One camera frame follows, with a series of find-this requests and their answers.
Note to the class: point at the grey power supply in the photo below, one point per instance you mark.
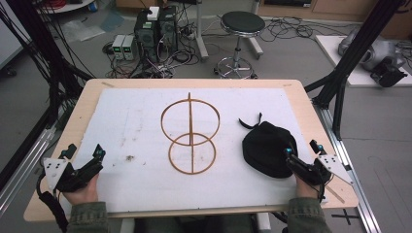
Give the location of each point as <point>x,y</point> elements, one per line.
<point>129,47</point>
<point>118,47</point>

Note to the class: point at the white box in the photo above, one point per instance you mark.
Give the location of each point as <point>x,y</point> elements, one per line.
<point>153,13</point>

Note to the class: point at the white table leg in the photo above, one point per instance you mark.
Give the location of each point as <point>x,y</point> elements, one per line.
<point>202,32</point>

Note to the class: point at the black device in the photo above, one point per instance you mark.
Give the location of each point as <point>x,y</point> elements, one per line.
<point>388,74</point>

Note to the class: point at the black round stool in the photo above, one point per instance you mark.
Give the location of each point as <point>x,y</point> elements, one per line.
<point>242,24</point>

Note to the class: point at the person's right hand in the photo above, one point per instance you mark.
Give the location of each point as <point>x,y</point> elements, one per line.
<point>306,191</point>

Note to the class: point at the black computer tower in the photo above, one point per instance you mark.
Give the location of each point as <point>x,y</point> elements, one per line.
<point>168,29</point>
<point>146,37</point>

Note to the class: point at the black metal frame post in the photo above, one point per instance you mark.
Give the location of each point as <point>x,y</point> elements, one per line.
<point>356,51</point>
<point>42,45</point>

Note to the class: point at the black cloth bag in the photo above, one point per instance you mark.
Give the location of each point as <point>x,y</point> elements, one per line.
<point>264,150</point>

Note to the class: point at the silver rounded device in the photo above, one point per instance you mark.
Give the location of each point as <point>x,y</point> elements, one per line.
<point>375,50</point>

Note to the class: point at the white foam mat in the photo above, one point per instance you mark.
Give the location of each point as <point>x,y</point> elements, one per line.
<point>136,129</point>

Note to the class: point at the clear plastic sheet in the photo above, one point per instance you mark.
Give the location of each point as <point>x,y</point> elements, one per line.
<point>81,29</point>

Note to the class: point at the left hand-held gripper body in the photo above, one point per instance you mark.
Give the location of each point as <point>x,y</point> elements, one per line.
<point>60,176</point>

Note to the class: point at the white floor board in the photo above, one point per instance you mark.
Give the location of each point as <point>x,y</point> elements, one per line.
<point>330,55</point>

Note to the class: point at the aluminium rail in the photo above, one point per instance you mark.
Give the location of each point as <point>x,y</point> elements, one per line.
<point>22,161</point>
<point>346,161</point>

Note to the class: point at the person's left hand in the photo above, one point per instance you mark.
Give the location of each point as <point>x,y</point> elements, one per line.
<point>83,194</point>

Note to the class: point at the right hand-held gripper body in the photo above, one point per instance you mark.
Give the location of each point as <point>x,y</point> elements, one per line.
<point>324,170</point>

